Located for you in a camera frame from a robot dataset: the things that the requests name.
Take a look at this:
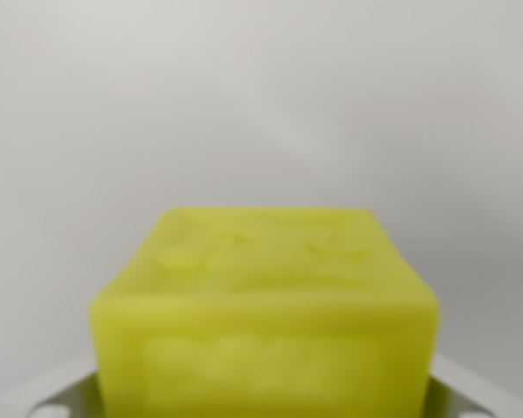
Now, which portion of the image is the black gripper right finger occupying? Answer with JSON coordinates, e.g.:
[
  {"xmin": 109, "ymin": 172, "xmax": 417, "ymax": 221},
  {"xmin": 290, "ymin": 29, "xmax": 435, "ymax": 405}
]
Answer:
[{"xmin": 425, "ymin": 352, "xmax": 523, "ymax": 418}]

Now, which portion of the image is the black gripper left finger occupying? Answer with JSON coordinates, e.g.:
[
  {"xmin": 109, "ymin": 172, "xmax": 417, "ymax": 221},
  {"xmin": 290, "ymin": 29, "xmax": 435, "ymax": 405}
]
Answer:
[{"xmin": 24, "ymin": 354, "xmax": 108, "ymax": 418}]

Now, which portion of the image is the yellow cube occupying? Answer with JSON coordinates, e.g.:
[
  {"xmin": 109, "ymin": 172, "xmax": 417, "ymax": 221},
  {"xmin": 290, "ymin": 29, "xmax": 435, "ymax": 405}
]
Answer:
[{"xmin": 86, "ymin": 206, "xmax": 441, "ymax": 418}]

